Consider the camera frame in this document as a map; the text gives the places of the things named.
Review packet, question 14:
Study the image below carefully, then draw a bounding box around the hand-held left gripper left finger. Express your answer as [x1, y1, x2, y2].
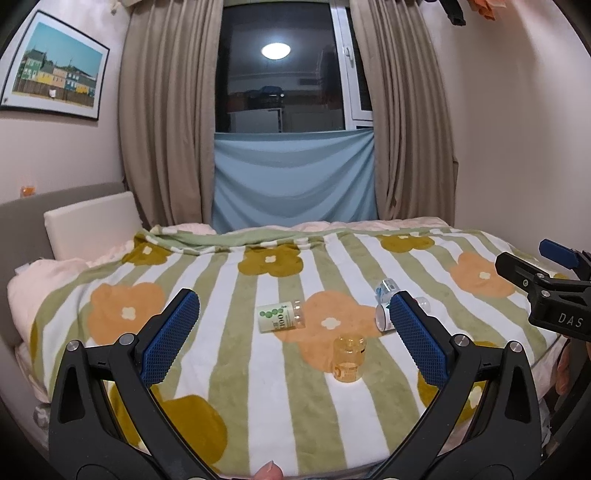
[47, 288, 220, 480]

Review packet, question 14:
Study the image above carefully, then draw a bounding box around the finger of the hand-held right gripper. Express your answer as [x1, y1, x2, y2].
[539, 239, 591, 274]
[495, 252, 561, 301]

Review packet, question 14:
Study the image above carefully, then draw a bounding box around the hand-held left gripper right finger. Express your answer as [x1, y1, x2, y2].
[369, 290, 542, 480]

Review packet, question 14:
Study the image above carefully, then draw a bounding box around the amber transparent cup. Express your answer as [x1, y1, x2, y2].
[333, 335, 368, 383]

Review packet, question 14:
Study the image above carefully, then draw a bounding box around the person's right hand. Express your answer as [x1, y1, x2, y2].
[555, 340, 578, 394]

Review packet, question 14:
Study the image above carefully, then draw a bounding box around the person's left hand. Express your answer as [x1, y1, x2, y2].
[255, 460, 284, 480]

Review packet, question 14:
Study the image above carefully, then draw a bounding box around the clear bottle white label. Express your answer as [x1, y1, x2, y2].
[374, 279, 431, 332]

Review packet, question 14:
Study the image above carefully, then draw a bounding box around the striped floral blanket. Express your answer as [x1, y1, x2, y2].
[29, 226, 563, 479]

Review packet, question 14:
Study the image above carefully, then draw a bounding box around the pink duvet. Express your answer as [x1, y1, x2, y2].
[6, 216, 459, 403]

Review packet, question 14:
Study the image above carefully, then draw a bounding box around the white cushion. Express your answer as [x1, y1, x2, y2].
[43, 191, 145, 262]

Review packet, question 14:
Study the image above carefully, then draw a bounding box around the grey bed headboard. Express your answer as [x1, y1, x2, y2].
[0, 182, 129, 348]

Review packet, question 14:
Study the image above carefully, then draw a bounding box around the beige curtain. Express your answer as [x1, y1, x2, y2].
[117, 0, 223, 232]
[348, 0, 459, 223]

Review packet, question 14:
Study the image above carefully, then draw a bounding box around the light blue cloth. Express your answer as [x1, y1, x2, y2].
[211, 128, 380, 232]

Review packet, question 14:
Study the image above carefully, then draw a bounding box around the orange hanging object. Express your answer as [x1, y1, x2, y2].
[470, 0, 505, 22]

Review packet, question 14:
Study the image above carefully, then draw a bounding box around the black hanging object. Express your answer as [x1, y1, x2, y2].
[440, 0, 468, 27]

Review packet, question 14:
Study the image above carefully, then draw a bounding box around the window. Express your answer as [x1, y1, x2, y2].
[214, 0, 376, 136]

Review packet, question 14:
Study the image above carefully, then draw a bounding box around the framed houses picture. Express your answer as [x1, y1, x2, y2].
[0, 9, 112, 122]

